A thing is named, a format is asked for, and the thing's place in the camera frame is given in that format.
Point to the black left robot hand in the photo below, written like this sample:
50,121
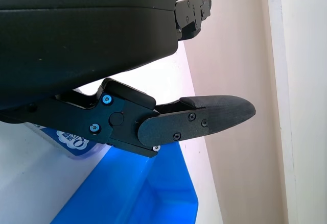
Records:
76,43

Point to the blue plastic tray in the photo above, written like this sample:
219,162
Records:
138,190

